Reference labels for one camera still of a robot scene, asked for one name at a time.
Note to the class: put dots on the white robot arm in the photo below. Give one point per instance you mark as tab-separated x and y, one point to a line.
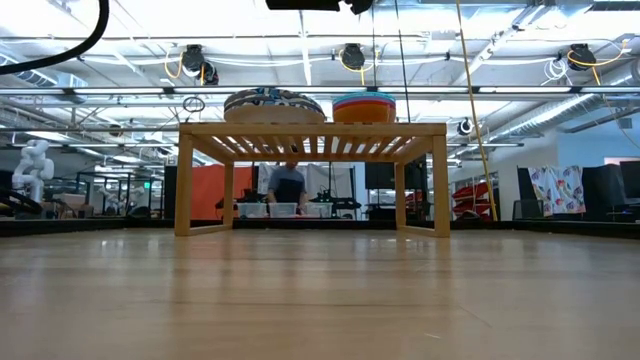
33	167

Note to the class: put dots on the cardboard box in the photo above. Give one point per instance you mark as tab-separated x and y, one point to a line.
69	202

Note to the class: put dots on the black computer monitor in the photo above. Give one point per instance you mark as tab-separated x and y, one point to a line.
631	179

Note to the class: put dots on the small black ceiling reel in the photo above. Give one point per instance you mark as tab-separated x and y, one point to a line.
464	127

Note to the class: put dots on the person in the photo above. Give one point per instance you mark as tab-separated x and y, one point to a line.
287	185

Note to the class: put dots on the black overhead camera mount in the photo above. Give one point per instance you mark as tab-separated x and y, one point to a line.
305	4

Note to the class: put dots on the black wall screen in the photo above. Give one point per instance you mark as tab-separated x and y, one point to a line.
379	175

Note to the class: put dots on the clear plastic bin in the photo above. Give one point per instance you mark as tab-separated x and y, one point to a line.
283	210
252	210
319	209

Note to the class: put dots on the long ceiling light bar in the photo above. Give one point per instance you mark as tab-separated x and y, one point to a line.
125	90

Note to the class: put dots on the orange partition panel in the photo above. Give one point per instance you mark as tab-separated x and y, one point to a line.
210	192

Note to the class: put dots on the red storage bins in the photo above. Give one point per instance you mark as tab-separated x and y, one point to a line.
472	199

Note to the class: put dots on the floral patterned cloth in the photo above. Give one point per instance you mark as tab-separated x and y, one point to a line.
557	189

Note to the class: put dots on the orange plastic bowl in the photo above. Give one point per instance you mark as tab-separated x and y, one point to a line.
364	114

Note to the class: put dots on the wooden slatted shelf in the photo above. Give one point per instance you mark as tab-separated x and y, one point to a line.
312	131

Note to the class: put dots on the light blue plastic bowl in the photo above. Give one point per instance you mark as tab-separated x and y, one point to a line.
364	95

